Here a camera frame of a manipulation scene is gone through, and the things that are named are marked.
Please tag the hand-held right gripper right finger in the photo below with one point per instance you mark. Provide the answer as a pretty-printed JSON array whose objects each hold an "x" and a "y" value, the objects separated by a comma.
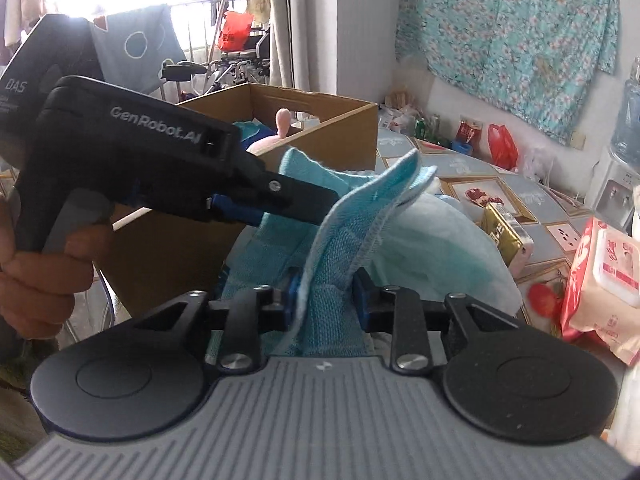
[{"x": 360, "y": 300}]

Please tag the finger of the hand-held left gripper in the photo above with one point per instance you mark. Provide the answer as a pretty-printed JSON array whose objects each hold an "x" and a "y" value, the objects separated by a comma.
[
  {"x": 295, "y": 195},
  {"x": 227, "y": 207}
]

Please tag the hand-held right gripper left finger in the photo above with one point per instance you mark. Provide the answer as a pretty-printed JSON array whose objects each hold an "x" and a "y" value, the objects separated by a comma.
[{"x": 294, "y": 302}]

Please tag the light blue towel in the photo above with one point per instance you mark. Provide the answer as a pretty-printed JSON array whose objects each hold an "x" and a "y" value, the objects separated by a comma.
[{"x": 330, "y": 270}]

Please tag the cardboard box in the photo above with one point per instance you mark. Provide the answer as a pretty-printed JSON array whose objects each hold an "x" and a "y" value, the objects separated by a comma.
[{"x": 340, "y": 135}]

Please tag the person's left hand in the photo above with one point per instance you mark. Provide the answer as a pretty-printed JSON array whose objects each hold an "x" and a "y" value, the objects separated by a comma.
[{"x": 45, "y": 290}]

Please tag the pink plush toy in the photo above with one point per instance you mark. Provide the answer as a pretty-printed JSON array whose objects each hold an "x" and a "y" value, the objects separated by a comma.
[{"x": 282, "y": 120}]

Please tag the hanging blue-grey garment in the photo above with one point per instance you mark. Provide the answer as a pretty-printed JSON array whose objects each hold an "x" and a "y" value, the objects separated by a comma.
[{"x": 150, "y": 60}]

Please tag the translucent plastic bag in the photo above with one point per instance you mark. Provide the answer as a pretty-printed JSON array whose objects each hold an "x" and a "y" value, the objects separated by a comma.
[{"x": 450, "y": 250}]

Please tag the pile of small packets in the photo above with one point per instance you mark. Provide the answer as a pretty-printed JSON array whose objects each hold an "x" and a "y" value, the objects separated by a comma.
[{"x": 397, "y": 110}]

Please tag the green bottle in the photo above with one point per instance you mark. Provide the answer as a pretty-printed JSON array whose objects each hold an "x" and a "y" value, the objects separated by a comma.
[{"x": 420, "y": 129}]

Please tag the wheelchair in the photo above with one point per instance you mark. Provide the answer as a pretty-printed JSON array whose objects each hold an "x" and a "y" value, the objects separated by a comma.
[{"x": 245, "y": 60}]

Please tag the gold and pink tissue packet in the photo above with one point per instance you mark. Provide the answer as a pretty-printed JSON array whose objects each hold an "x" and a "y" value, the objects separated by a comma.
[{"x": 502, "y": 232}]

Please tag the red hanging bag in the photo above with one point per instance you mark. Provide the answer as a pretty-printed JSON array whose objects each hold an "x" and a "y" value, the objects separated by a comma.
[{"x": 236, "y": 30}]

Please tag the grey curtain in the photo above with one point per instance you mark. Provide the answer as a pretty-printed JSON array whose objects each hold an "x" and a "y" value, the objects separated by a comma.
[{"x": 305, "y": 25}]

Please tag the hanging beige garments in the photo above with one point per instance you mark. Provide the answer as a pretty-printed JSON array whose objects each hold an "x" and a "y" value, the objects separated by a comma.
[{"x": 20, "y": 5}]

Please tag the red packet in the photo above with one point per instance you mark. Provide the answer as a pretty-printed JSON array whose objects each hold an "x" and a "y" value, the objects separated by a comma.
[{"x": 470, "y": 132}]

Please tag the yellow hanging cloth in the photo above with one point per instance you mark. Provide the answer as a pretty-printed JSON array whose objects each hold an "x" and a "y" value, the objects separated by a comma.
[{"x": 257, "y": 6}]

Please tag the red plastic bag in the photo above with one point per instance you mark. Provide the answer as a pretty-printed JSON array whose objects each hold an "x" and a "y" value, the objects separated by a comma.
[{"x": 502, "y": 147}]

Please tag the printed tablecloth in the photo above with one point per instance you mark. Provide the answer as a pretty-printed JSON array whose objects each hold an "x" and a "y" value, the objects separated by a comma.
[{"x": 555, "y": 200}]

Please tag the clear plastic bag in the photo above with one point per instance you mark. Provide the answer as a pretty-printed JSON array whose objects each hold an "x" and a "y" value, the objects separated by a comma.
[{"x": 537, "y": 165}]

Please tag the pink wet wipes pack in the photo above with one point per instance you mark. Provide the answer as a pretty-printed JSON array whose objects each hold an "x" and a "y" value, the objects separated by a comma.
[{"x": 600, "y": 310}]

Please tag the white water dispenser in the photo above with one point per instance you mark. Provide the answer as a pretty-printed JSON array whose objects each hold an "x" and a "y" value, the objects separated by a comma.
[{"x": 612, "y": 195}]

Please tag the teal floral wall cloth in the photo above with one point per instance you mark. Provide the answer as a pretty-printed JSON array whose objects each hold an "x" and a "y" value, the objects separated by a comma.
[{"x": 500, "y": 35}]

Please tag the wall socket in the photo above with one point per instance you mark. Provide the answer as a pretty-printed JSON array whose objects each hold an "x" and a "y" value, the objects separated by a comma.
[{"x": 578, "y": 140}]

